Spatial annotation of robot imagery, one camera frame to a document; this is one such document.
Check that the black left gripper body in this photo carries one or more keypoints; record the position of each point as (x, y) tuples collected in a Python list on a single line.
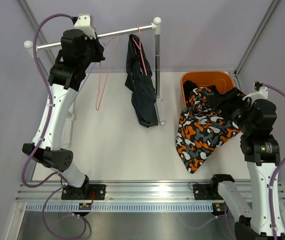
[(92, 53)]

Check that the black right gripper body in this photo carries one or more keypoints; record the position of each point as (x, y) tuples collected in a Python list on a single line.
[(238, 111)]

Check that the orange camouflage shorts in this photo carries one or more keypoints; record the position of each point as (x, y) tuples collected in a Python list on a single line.
[(201, 130)]

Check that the pink wire hanger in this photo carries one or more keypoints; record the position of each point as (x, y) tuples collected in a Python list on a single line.
[(102, 85), (141, 50)]

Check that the dark green shorts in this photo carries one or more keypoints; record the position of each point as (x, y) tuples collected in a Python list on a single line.
[(143, 96)]

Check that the black shorts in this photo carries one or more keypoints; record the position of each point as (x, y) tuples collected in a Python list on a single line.
[(189, 86)]

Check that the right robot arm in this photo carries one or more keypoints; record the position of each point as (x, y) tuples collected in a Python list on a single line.
[(255, 116)]

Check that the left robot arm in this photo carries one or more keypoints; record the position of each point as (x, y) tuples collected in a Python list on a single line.
[(61, 162)]

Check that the orange plastic laundry basket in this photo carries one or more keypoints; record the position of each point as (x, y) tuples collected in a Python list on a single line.
[(222, 80)]

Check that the metal clothes rack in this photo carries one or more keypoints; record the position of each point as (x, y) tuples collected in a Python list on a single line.
[(80, 47)]

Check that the blue wire hanger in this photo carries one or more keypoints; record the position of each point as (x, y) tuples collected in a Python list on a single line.
[(86, 77)]

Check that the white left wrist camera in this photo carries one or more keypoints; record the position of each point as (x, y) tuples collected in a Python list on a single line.
[(83, 23)]

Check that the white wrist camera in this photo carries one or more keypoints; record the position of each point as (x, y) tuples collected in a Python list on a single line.
[(261, 92), (83, 23)]

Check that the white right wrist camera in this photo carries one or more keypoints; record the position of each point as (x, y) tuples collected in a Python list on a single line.
[(261, 92)]

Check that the white slotted cable duct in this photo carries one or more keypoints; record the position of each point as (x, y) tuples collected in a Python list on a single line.
[(126, 207)]

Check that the aluminium mounting rail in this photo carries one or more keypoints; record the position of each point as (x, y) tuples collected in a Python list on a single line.
[(117, 191)]

